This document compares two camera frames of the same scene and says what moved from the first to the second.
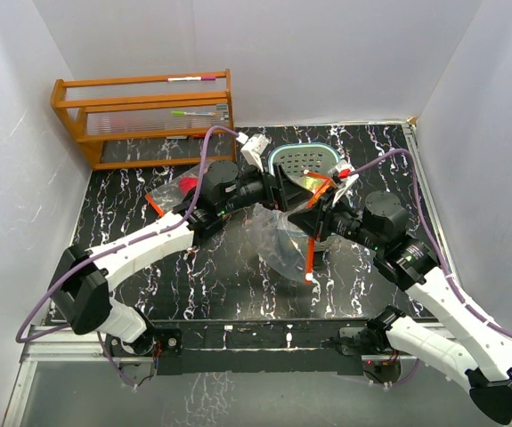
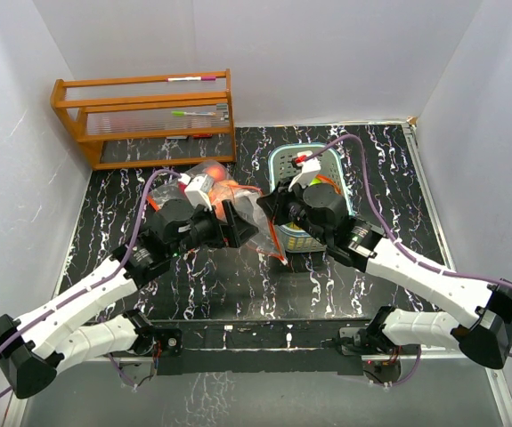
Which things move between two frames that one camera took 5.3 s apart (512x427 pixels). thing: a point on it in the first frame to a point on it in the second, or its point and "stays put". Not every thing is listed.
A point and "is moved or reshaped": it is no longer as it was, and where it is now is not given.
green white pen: (180, 113) stays put
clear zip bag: (281, 244) is moved or reshaped
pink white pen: (191, 78) stays put
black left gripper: (284, 193) to (235, 229)
